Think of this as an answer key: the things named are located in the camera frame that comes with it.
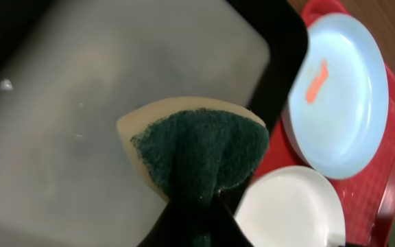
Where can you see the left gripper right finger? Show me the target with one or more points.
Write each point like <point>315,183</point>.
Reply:
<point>225,232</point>

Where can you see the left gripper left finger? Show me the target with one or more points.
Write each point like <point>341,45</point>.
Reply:
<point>173,228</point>

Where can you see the white plate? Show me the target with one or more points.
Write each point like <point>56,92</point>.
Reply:
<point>292,206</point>

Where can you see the red plastic tray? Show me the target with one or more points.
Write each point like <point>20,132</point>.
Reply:
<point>368,199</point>

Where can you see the green yellow sponge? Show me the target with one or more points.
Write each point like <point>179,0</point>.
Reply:
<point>187,149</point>

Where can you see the black water tray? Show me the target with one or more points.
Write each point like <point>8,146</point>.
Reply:
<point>65,179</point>

